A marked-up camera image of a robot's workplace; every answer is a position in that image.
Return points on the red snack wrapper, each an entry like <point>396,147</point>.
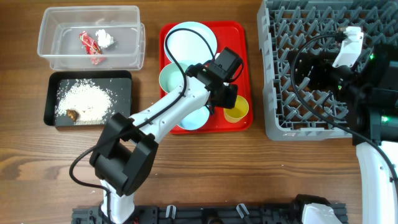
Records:
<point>92,48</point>

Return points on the black waste tray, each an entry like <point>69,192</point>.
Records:
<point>119,81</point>

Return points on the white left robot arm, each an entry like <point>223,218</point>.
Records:
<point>125,152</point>

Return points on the light blue plate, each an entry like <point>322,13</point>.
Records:
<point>187,46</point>

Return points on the mint green bowl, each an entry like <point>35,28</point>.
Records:
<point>170,77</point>

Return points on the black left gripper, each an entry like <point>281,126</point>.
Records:
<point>231,100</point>

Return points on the grey dishwasher rack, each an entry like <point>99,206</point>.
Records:
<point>286,25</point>

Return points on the clear plastic waste bin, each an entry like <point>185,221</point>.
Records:
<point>59,41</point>

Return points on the red plastic tray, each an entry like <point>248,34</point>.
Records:
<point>229,34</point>

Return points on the yellow plastic cup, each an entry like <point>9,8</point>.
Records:
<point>239,111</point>

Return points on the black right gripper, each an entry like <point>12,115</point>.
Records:
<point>323,65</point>

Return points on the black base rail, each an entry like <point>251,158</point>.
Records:
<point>268,213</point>

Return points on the brown food scrap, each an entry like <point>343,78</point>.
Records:
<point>73,115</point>

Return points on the crumpled white tissue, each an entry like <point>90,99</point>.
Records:
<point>104,38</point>

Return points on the white rice pile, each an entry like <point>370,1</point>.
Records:
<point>92,102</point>

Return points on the light blue bowl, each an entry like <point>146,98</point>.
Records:
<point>195,120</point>

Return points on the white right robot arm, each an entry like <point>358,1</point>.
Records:
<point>371,99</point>

